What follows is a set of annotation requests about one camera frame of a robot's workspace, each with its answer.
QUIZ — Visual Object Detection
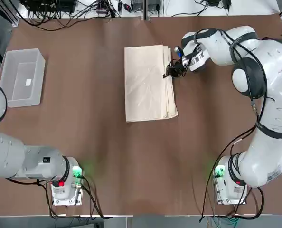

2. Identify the black network switch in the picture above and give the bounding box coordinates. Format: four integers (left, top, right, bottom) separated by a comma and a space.
26, 0, 75, 13

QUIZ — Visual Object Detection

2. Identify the black table cable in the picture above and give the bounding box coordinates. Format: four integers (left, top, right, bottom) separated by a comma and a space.
17, 13, 89, 31

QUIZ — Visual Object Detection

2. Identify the translucent plastic bin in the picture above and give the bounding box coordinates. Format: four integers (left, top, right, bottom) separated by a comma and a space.
0, 48, 46, 108

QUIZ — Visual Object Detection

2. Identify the aluminium corner post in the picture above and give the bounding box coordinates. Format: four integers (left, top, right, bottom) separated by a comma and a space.
11, 10, 20, 27

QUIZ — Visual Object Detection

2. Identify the cream tablecloth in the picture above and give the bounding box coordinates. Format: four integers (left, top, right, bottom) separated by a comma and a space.
124, 44, 179, 123

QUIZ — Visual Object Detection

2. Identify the black power supply box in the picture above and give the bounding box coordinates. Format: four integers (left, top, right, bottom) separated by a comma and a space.
148, 0, 160, 11
132, 0, 144, 11

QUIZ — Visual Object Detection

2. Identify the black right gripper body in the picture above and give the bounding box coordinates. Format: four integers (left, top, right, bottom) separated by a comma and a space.
170, 60, 188, 78

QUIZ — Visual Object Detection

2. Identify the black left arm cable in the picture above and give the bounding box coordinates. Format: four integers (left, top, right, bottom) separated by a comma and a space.
7, 175, 114, 219

